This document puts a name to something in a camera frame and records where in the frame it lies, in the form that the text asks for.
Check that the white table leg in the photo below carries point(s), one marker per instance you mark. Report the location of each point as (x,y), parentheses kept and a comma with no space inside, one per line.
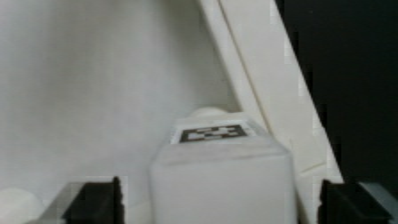
(221,175)

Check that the white square table top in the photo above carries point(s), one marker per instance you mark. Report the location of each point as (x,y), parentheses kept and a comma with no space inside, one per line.
(115,65)

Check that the white U-shaped fence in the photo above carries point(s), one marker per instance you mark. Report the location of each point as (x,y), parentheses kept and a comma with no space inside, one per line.
(285,101)

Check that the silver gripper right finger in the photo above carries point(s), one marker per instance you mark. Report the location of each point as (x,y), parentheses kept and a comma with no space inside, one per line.
(358,203)

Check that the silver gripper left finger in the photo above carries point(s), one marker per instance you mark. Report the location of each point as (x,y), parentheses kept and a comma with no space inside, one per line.
(88,204)

